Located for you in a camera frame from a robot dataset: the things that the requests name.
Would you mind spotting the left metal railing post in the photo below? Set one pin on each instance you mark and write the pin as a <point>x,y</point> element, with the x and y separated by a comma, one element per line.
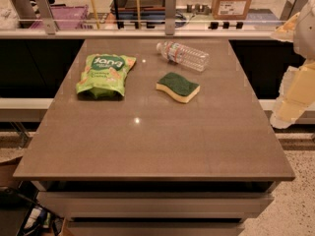
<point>46,16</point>

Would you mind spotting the green and yellow sponge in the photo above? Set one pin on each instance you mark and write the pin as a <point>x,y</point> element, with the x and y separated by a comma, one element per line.
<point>178,87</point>

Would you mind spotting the cardboard box with label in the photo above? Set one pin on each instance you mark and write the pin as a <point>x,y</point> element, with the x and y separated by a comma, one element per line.
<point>230,9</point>

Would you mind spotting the middle metal railing post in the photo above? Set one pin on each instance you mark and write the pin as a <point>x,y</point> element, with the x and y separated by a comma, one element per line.
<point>170,11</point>

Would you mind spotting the box of clutter on floor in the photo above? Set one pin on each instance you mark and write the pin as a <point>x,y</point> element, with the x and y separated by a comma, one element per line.
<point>41,222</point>

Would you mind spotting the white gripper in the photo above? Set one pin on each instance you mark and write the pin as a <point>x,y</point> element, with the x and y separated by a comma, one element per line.
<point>305,33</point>

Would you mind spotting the green snack bag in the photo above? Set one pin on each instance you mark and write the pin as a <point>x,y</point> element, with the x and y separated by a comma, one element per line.
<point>105,74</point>

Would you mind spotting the purple plastic crate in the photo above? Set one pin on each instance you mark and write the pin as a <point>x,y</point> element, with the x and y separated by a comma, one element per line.
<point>64,17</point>

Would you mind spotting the grey drawer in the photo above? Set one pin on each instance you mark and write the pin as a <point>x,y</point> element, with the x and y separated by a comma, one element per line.
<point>154,228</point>
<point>155,205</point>

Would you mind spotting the yellow pole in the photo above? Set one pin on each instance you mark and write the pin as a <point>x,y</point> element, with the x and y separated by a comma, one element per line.
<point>95,14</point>

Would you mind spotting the upper grey drawer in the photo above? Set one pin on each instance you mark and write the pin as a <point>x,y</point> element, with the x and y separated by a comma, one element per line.
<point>155,205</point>

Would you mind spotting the lower grey drawer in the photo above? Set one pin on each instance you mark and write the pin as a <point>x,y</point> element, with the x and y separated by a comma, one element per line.
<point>154,228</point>

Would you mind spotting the clear plastic water bottle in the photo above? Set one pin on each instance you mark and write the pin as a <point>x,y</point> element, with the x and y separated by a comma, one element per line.
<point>184,55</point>

